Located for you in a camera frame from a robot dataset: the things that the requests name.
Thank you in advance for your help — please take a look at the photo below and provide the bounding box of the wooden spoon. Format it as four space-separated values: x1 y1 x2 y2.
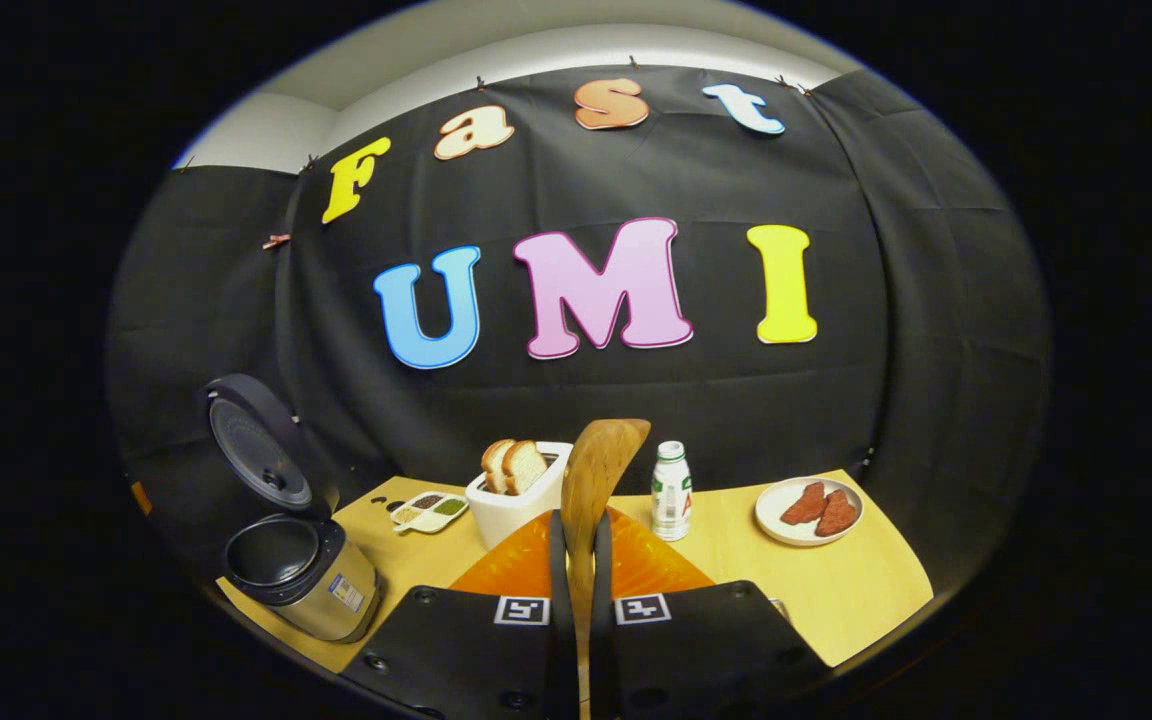
560 418 653 720

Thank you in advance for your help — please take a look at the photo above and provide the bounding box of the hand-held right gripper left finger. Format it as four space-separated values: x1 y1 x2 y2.
340 508 578 720

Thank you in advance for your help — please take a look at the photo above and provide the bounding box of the white toaster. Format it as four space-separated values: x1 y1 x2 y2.
464 441 575 552

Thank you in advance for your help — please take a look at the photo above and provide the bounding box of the small white drink bottle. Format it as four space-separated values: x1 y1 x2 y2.
650 441 694 542

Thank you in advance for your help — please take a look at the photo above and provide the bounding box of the black backdrop cloth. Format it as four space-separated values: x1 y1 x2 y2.
106 65 1052 601

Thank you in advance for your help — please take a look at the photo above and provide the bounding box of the toast bread slice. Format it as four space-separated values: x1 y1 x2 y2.
502 440 550 497
481 438 517 495

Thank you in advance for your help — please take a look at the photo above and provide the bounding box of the black and silver rice cooker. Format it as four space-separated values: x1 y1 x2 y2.
201 373 383 644

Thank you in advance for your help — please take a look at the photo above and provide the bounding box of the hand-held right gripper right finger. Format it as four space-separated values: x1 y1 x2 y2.
590 507 832 720

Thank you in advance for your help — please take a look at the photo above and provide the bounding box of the red meat slice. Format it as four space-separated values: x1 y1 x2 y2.
815 488 860 539
780 481 828 528

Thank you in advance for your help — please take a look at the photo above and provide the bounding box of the white divided dish of beans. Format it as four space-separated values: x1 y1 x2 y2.
391 491 471 536

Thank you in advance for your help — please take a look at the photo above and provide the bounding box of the round white plate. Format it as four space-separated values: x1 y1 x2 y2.
754 476 866 548

